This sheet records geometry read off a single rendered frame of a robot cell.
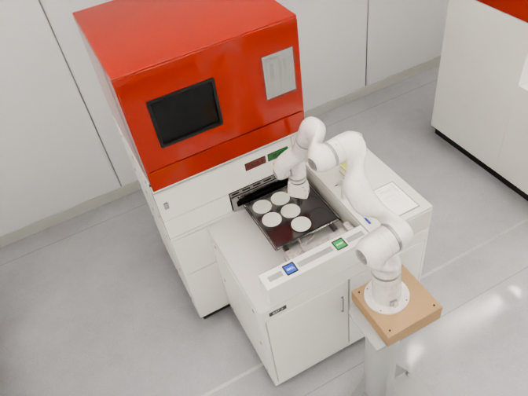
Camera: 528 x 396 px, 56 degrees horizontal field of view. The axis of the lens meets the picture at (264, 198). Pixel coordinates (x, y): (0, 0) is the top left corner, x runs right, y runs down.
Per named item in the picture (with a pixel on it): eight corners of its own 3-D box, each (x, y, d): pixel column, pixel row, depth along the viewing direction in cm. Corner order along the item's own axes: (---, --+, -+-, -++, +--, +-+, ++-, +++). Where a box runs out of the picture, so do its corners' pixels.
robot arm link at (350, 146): (375, 261, 194) (407, 240, 198) (390, 262, 182) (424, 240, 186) (313, 148, 191) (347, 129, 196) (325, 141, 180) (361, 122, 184)
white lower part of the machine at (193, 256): (166, 252, 364) (133, 169, 307) (265, 207, 385) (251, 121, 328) (203, 325, 317) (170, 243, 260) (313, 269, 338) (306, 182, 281)
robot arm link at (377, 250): (408, 271, 199) (409, 232, 182) (372, 295, 194) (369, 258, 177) (387, 253, 207) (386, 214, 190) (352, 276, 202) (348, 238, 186)
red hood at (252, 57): (112, 115, 278) (71, 12, 237) (242, 67, 299) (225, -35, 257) (154, 193, 228) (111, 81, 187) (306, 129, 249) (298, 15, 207)
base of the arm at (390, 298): (418, 304, 208) (419, 278, 196) (377, 321, 206) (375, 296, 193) (395, 271, 222) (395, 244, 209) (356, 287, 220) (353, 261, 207)
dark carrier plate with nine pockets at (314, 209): (246, 204, 263) (245, 203, 262) (302, 179, 271) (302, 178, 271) (276, 247, 240) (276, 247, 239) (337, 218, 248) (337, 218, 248)
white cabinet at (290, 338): (231, 311, 323) (206, 227, 265) (355, 247, 347) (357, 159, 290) (277, 395, 280) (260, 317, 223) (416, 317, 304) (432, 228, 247)
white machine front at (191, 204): (170, 240, 262) (148, 184, 234) (303, 179, 282) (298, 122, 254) (171, 243, 260) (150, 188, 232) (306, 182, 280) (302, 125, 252)
